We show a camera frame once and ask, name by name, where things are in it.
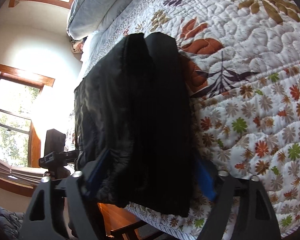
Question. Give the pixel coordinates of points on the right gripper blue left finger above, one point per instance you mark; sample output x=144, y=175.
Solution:
x=86, y=219

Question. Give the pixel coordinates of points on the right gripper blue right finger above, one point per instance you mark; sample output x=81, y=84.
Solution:
x=217, y=186

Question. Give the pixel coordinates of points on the black quilted pants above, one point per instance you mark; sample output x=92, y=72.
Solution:
x=134, y=105

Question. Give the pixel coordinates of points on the wooden framed window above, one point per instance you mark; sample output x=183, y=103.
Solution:
x=20, y=142

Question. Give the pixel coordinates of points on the grey quilted blanket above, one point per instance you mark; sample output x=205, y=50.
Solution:
x=11, y=222

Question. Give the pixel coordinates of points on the pile of clothes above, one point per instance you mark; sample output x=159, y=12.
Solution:
x=77, y=45

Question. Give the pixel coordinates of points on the floral quilted bedspread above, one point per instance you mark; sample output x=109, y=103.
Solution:
x=243, y=64

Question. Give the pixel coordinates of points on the top grey pillow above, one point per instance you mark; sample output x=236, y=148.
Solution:
x=85, y=16

